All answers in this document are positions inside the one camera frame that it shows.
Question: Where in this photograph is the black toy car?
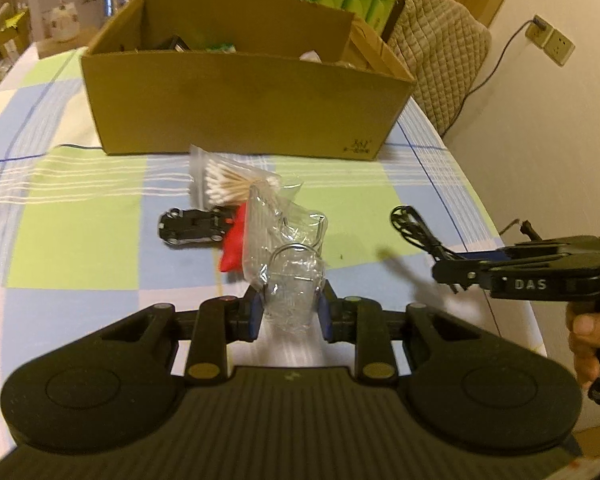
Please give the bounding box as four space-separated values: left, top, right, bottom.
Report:
157 205 237 247

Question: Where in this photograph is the red toy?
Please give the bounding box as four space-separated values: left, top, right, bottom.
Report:
219 202 248 273

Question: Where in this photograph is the beige wall socket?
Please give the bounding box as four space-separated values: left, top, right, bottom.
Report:
542 30 576 67
525 22 551 47

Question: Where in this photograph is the small cardboard box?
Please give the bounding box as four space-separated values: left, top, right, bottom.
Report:
0 7 33 58

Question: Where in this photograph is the charger plug with cable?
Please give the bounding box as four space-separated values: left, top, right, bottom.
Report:
442 15 549 137

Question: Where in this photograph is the clear plastic bag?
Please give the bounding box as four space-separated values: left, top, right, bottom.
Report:
242 177 331 336

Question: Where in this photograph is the black cable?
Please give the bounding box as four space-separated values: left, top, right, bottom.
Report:
390 204 503 348

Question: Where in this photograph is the person's right hand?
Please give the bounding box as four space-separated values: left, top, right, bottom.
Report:
566 304 600 388

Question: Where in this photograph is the bag of cotton swabs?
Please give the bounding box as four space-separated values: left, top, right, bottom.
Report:
189 145 306 211

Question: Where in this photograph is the white humidifier box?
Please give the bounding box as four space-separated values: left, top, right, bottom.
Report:
27 0 112 58

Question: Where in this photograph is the brown cardboard box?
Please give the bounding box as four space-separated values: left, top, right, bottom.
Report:
80 0 417 161

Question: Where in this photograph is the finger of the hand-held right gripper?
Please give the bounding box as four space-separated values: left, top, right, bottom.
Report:
499 236 600 261
431 252 600 289

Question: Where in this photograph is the quilted chair cover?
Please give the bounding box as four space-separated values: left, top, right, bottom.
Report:
382 0 493 136

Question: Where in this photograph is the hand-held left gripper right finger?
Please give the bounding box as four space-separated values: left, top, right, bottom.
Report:
317 285 486 387

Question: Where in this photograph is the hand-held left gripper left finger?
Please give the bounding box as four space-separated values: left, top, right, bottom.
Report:
100 284 265 387

